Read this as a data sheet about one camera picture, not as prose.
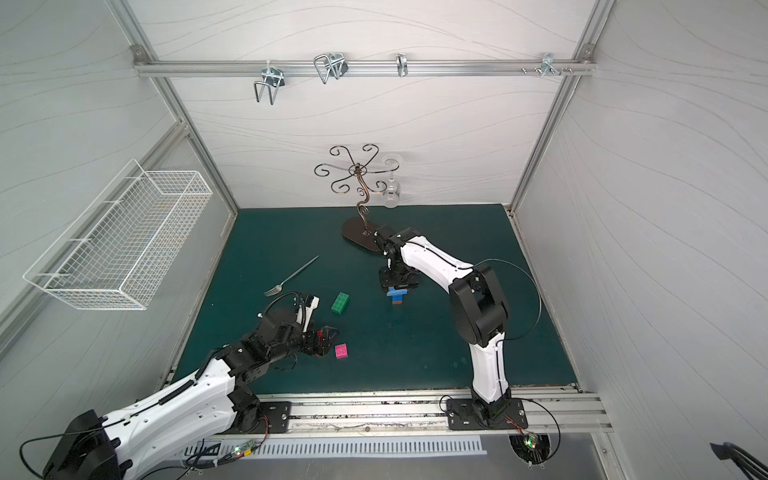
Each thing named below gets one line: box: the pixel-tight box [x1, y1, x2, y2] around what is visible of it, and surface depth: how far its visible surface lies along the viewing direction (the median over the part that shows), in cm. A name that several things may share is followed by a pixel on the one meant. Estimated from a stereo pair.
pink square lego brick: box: [335, 343, 348, 359], surface depth 85 cm
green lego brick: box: [330, 291, 350, 315], surface depth 95 cm
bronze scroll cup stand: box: [314, 143, 399, 251], surface depth 92 cm
